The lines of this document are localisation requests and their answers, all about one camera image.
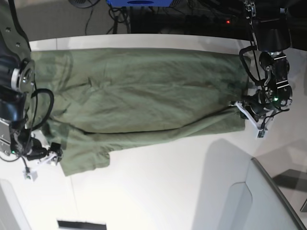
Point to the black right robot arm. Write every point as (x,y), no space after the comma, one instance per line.
(17,89)

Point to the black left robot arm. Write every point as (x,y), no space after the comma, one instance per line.
(267,22)

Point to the green t-shirt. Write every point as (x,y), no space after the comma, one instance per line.
(113,99)

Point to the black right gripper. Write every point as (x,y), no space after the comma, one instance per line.
(35,151)

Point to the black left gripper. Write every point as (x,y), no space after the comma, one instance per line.
(257,105)

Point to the blue box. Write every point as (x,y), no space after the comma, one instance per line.
(139,3)

